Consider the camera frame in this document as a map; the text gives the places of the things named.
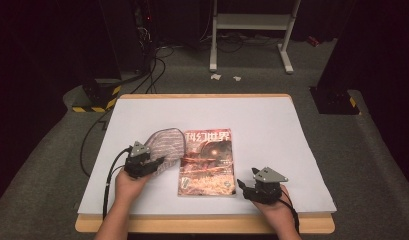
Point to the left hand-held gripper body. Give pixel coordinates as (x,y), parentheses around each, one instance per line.
(137,165)

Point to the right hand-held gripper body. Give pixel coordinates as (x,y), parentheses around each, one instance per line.
(267,191)

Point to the pink striped cloth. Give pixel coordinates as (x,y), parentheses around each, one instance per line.
(168,146)

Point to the red illustrated magazine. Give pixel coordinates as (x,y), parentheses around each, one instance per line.
(205,160)

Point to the person's right hand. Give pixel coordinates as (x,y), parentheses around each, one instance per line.
(278,213)

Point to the person's left hand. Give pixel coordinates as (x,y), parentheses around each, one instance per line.
(127,190)

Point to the wooden table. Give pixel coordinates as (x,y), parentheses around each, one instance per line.
(208,225)

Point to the black yellow striped stand base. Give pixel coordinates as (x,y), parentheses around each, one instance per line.
(98,98)

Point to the white paper scrap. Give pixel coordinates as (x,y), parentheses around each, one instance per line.
(237,78)
(216,77)

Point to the black stand base yellow corner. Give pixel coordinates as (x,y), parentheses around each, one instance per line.
(332,101)

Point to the black equipment rack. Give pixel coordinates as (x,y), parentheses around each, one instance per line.
(142,33)

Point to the red floor object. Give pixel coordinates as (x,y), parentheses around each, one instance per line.
(313,41)

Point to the white metal stand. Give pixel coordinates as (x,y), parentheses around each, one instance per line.
(252,21)

